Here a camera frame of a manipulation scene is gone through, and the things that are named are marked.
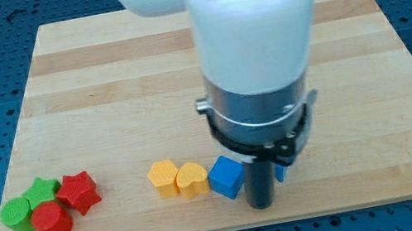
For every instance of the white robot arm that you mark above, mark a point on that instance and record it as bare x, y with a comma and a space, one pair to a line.
253, 55

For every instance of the blue triangle block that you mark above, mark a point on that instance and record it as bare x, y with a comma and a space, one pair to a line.
280, 173

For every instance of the blue cube block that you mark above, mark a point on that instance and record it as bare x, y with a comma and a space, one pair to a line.
226, 177

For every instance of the yellow heart block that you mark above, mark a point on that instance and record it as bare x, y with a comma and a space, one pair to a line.
192, 180

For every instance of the yellow hexagon block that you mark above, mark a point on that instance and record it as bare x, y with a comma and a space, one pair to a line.
162, 175

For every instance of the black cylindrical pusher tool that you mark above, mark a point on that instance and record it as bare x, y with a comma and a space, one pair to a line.
259, 184

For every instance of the wooden board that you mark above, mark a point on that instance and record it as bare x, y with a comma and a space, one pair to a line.
112, 94

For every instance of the red star block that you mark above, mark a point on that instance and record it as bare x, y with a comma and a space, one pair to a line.
78, 192

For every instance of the green star block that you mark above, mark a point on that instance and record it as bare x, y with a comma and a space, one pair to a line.
41, 191

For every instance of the red cylinder block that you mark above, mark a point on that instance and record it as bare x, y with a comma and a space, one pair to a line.
51, 216

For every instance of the green cylinder block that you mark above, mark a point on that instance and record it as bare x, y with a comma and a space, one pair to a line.
16, 215

